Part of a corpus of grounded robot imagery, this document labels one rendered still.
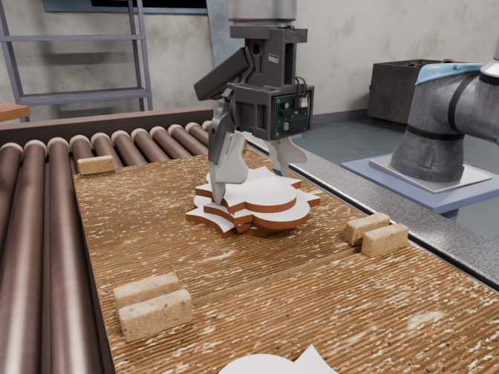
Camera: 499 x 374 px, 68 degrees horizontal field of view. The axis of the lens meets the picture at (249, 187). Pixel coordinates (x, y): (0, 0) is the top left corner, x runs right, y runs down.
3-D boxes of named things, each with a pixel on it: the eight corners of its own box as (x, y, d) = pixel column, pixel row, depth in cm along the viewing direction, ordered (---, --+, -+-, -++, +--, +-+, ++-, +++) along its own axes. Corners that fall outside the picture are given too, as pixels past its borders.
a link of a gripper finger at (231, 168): (223, 215, 41) (252, 136, 40) (194, 197, 45) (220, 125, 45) (243, 218, 43) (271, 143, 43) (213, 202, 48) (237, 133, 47)
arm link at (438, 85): (433, 116, 88) (448, 56, 82) (486, 133, 77) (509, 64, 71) (394, 120, 83) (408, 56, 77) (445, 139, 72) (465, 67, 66)
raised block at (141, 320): (188, 309, 35) (186, 285, 34) (195, 322, 33) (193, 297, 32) (120, 332, 32) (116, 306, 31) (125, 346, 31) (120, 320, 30)
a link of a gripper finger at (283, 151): (307, 193, 50) (288, 139, 44) (276, 179, 54) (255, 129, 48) (321, 178, 51) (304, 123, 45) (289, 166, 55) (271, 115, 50)
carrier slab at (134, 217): (249, 154, 81) (249, 147, 81) (394, 245, 48) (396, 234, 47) (73, 182, 67) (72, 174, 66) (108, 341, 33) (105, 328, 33)
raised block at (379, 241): (396, 240, 46) (399, 220, 45) (408, 246, 44) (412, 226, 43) (359, 251, 43) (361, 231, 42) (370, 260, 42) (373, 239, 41)
